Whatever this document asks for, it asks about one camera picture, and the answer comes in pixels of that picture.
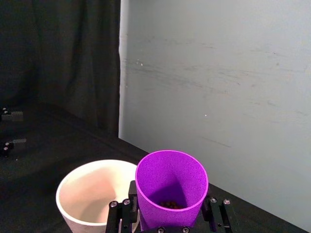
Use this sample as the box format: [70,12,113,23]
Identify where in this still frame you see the black table cloth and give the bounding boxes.
[0,103,311,233]

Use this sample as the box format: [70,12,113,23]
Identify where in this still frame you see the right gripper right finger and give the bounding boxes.
[200,197,242,233]

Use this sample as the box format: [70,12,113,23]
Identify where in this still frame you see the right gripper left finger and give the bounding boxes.
[105,180,141,233]

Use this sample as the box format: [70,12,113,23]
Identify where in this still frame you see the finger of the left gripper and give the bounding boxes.
[0,138,27,158]
[0,107,24,122]

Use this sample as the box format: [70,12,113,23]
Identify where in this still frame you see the black curtain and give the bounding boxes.
[0,0,121,140]

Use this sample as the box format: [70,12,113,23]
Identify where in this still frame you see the purple plastic cup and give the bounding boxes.
[135,150,209,232]

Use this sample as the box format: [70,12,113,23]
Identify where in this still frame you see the white patterned ceramic pot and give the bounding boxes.
[55,159,142,233]

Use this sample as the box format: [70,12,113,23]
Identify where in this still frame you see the dark brown beans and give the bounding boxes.
[158,200,185,210]

